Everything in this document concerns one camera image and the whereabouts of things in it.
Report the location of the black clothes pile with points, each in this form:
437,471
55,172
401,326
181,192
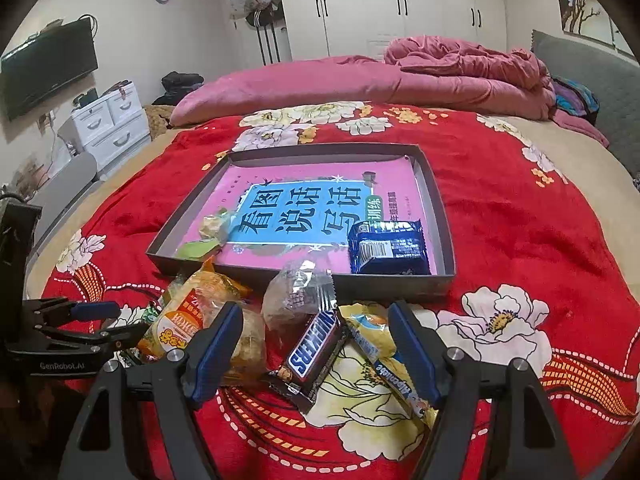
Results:
182,82

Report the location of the grey cardboard tray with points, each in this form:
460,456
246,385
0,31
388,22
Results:
390,287

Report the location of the white drawer cabinet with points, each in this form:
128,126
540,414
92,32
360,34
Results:
115,125

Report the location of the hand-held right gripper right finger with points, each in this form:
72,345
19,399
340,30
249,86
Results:
415,355

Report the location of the pink and blue book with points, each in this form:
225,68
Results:
300,210

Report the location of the black wall television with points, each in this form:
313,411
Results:
45,70

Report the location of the tree wall painting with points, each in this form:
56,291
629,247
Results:
575,5

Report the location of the red floral blanket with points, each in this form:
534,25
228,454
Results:
500,240

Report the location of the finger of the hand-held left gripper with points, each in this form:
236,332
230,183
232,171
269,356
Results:
95,310
115,338

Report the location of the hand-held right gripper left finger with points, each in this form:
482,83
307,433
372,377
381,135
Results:
216,355

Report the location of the colourful striped cloth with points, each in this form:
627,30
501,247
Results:
575,97

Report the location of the tan fuzzy cloth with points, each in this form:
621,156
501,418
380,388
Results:
157,120

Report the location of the pink quilt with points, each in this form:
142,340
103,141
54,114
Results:
300,85

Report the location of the white wardrobe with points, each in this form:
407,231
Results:
375,0

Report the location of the grey quilted headboard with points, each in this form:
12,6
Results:
600,85

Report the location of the clear pastry packet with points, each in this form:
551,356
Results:
295,295

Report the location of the green snack packet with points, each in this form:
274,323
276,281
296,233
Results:
200,249

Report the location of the blue snack packet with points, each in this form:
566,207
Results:
390,247

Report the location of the black coat stand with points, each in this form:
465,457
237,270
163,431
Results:
262,45

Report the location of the orange bread packet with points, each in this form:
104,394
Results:
175,325

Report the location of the brown chocolate bar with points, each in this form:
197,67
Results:
310,355

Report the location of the hanging bags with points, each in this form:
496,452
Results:
255,2

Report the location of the yellow snack packet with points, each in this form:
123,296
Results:
370,340

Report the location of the dark green container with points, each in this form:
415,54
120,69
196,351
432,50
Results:
90,95

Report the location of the crumpled pink duvet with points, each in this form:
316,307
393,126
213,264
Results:
460,60

